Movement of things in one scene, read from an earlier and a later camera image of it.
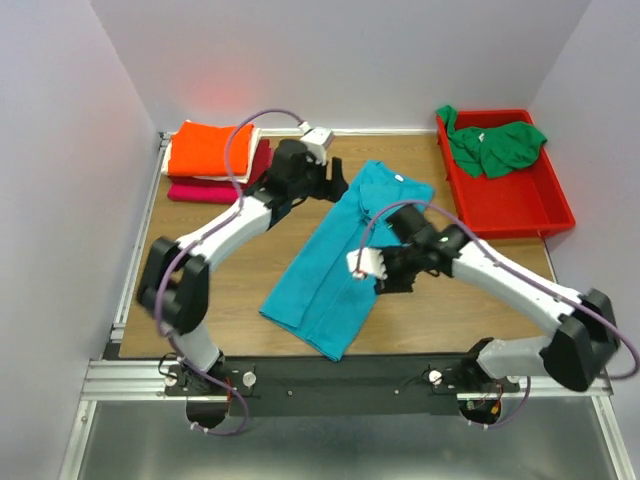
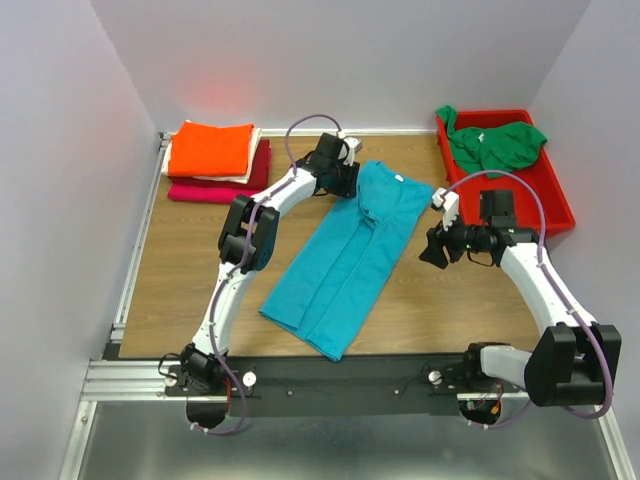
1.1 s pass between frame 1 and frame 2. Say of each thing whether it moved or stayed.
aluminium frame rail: stayed
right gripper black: moved
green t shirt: stayed
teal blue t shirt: stayed
